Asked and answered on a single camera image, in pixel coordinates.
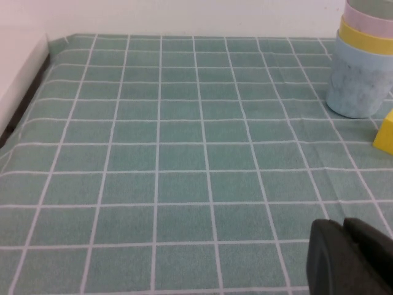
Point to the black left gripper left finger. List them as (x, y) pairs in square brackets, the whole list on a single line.
[(334, 267)]

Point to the yellow plastic cup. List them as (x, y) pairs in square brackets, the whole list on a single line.
[(359, 35)]

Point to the light blue plastic cup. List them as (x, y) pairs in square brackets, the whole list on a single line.
[(353, 89)]

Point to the pink plastic cup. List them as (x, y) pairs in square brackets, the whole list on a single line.
[(362, 18)]

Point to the yellow foam cube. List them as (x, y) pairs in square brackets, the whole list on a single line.
[(385, 135)]

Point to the green checkered tablecloth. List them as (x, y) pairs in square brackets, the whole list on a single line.
[(184, 153)]

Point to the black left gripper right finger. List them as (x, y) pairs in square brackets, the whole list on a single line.
[(371, 242)]

